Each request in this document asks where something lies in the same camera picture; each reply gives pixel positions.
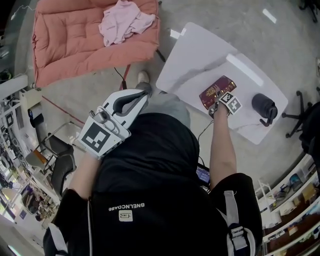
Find white storage shelf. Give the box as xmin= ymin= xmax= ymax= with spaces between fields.
xmin=256 ymin=152 xmax=320 ymax=256

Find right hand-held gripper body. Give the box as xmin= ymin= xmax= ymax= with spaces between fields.
xmin=208 ymin=91 xmax=244 ymax=119

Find person's left forearm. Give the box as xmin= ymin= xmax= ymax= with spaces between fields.
xmin=67 ymin=149 xmax=103 ymax=199

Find salmon pink cushioned sofa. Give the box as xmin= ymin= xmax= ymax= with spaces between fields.
xmin=31 ymin=0 xmax=161 ymax=88

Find black office chair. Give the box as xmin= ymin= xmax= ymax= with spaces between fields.
xmin=281 ymin=86 xmax=320 ymax=154

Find maroon book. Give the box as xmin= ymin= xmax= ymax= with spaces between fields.
xmin=199 ymin=75 xmax=238 ymax=111

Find person's right forearm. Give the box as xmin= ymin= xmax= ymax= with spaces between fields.
xmin=208 ymin=109 xmax=238 ymax=191

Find black chair with metal frame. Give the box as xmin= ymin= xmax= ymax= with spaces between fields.
xmin=36 ymin=134 xmax=77 ymax=199

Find white cluttered workbench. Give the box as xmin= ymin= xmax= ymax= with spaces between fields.
xmin=0 ymin=74 xmax=62 ymax=226

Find grey backpack strap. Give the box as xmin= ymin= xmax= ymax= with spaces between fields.
xmin=223 ymin=190 xmax=247 ymax=251

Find black water jug with handle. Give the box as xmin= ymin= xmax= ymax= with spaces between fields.
xmin=251 ymin=93 xmax=279 ymax=127

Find red strap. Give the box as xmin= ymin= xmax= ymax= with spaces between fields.
xmin=118 ymin=64 xmax=132 ymax=90

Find black cable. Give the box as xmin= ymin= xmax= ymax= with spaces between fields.
xmin=197 ymin=119 xmax=215 ymax=166

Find person's grey trousers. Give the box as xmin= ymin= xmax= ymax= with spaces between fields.
xmin=134 ymin=81 xmax=192 ymax=127

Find person's white shoe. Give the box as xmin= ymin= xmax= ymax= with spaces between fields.
xmin=137 ymin=70 xmax=150 ymax=85

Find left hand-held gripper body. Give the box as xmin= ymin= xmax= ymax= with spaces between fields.
xmin=77 ymin=99 xmax=132 ymax=161

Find white marble table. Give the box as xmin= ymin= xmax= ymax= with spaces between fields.
xmin=155 ymin=21 xmax=289 ymax=146

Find red cord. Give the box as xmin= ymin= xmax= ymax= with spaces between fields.
xmin=41 ymin=95 xmax=86 ymax=125

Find pale pink crumpled cloth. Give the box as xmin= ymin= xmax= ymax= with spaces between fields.
xmin=98 ymin=0 xmax=157 ymax=48

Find small black screen device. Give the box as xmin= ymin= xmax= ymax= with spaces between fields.
xmin=195 ymin=164 xmax=211 ymax=188

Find person's black shirt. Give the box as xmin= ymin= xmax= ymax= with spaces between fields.
xmin=42 ymin=112 xmax=264 ymax=256

